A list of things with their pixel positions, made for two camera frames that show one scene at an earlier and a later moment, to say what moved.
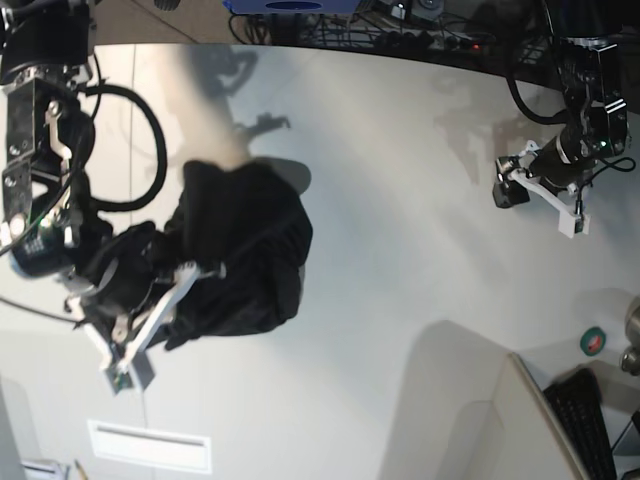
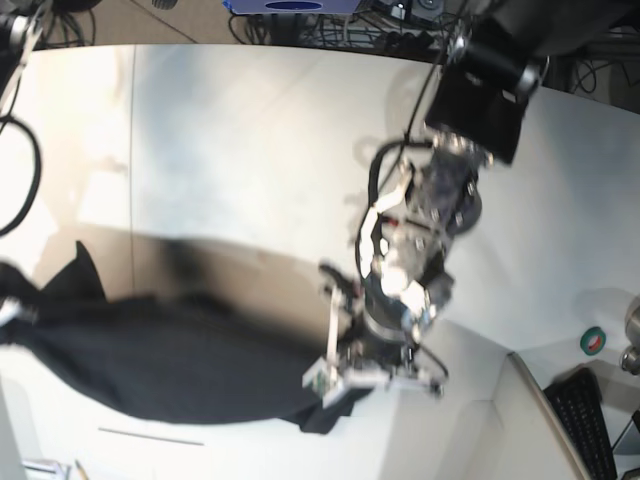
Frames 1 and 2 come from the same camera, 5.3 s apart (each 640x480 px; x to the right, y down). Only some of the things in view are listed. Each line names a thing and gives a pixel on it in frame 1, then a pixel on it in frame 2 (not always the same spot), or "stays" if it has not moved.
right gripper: (560, 166) to (385, 329)
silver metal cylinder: (630, 361) stays
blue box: (292, 7) stays
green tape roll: (593, 341) stays
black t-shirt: (239, 216) to (181, 357)
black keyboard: (579, 399) stays
